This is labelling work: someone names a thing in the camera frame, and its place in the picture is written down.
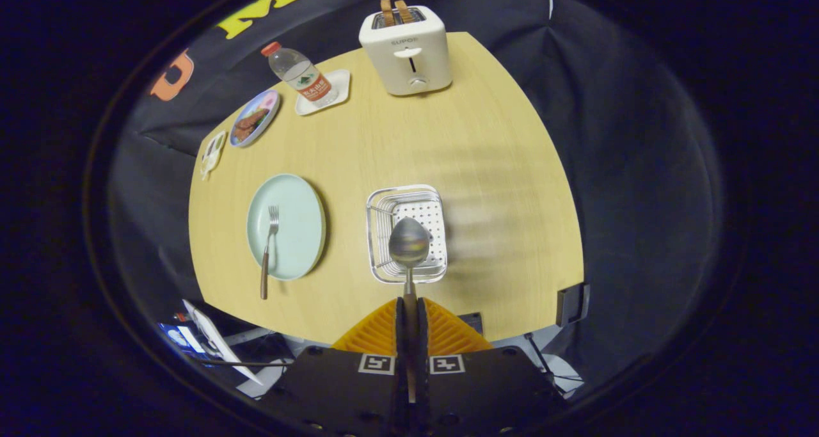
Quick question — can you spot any metal spoon wooden handle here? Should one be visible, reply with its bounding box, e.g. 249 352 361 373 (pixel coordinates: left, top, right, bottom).
388 216 431 404

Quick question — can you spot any lit blue screen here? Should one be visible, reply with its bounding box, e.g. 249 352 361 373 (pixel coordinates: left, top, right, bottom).
159 322 209 362

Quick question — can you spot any metal wire basket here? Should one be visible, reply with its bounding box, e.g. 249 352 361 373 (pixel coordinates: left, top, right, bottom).
366 184 449 284

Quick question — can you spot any white board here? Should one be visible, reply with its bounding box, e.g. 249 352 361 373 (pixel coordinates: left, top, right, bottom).
182 299 263 386

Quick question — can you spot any white toaster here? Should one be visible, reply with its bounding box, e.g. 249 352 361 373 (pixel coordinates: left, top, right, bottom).
358 5 453 97

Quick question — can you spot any small white divided dish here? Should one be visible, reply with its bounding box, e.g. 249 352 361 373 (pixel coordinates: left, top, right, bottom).
200 130 228 180

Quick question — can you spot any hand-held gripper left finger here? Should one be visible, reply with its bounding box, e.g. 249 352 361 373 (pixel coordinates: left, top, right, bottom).
259 298 410 437

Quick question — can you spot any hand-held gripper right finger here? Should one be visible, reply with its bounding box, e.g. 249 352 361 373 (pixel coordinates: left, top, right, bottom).
417 298 568 437

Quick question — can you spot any light green plate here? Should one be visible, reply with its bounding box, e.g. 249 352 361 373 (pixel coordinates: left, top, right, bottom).
246 173 327 281

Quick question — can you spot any clear water bottle red cap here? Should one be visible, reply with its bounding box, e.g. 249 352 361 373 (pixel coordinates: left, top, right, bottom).
260 42 340 108

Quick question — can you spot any metal fork wooden handle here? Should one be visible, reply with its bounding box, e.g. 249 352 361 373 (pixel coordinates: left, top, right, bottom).
260 205 280 300

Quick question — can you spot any white square coaster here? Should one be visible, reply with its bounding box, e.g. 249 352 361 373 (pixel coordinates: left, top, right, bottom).
294 69 351 116

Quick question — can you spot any thin black cable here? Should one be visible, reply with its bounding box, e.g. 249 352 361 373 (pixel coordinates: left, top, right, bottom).
192 358 296 369

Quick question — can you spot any printed round plate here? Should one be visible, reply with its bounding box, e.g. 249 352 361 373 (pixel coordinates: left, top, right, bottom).
229 90 281 148

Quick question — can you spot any black backdrop cloth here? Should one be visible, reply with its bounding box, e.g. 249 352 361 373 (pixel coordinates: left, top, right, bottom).
106 0 727 399

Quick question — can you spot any black table clamp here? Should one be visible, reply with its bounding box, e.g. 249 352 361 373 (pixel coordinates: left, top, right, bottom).
555 283 591 328

